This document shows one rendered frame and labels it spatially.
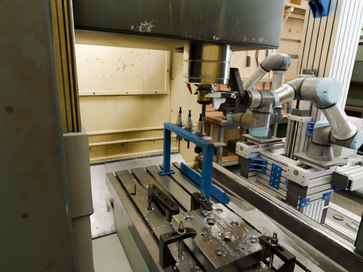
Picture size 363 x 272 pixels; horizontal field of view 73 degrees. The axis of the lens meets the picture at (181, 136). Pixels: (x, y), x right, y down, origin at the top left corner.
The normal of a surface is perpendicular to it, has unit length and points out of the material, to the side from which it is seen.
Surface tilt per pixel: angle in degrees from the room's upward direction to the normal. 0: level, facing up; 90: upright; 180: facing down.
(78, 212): 90
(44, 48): 90
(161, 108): 90
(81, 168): 90
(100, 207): 24
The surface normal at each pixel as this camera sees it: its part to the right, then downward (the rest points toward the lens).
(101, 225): 0.22, -0.78
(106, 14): 0.47, 0.25
